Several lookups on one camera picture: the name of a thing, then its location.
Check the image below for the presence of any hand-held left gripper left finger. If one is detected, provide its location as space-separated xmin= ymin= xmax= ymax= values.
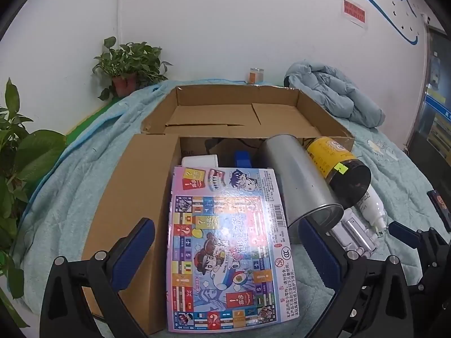
xmin=39 ymin=217 xmax=156 ymax=338

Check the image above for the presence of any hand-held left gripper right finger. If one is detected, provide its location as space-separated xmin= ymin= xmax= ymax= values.
xmin=298 ymin=217 xmax=415 ymax=338

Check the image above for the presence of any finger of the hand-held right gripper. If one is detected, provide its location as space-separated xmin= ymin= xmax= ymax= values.
xmin=388 ymin=221 xmax=451 ymax=291

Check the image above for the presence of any white blister pack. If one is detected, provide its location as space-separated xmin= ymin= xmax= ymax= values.
xmin=329 ymin=208 xmax=379 ymax=259

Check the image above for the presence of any white bottle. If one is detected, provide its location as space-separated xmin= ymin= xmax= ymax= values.
xmin=356 ymin=188 xmax=388 ymax=238

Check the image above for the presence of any silver metal can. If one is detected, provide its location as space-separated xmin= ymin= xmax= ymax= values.
xmin=260 ymin=134 xmax=344 ymax=243

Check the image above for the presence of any yellow label jar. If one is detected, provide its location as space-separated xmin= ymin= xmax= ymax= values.
xmin=306 ymin=137 xmax=372 ymax=208

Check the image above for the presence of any colourful board game box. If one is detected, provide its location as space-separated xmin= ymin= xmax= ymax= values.
xmin=165 ymin=166 xmax=293 ymax=334

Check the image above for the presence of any white handheld appliance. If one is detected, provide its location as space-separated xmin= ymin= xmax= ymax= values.
xmin=181 ymin=154 xmax=220 ymax=168

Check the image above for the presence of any blue bottle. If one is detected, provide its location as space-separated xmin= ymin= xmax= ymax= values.
xmin=234 ymin=151 xmax=255 ymax=167

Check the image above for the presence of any dark flat box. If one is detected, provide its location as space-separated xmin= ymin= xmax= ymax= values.
xmin=427 ymin=190 xmax=451 ymax=233

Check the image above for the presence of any light green blanket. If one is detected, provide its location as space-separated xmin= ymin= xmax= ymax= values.
xmin=10 ymin=77 xmax=451 ymax=338

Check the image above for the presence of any glass door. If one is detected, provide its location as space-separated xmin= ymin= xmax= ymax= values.
xmin=405 ymin=25 xmax=451 ymax=226

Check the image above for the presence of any green cloth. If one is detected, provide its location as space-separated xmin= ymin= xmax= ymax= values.
xmin=65 ymin=97 xmax=118 ymax=145

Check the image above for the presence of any large leafy plant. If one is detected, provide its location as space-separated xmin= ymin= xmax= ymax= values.
xmin=0 ymin=77 xmax=67 ymax=328

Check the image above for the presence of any light blue puffer jacket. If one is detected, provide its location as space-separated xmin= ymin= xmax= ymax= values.
xmin=284 ymin=61 xmax=385 ymax=128

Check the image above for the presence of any orange label can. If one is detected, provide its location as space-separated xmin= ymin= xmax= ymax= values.
xmin=246 ymin=68 xmax=266 ymax=84

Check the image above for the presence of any small potted plant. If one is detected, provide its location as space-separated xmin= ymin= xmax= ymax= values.
xmin=92 ymin=36 xmax=173 ymax=101

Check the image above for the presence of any red wall notice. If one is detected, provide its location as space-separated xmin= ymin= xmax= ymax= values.
xmin=340 ymin=0 xmax=367 ymax=29

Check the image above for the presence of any blue wall lettering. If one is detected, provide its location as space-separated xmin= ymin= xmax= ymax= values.
xmin=292 ymin=0 xmax=420 ymax=46

